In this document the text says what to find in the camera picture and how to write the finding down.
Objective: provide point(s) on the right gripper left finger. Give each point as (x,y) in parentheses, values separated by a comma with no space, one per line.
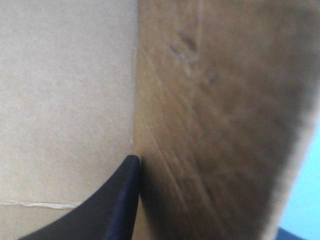
(100,215)

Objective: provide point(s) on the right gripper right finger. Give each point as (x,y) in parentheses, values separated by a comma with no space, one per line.
(298,235)

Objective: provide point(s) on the brown cardboard box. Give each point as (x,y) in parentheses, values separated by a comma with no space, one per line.
(175,100)

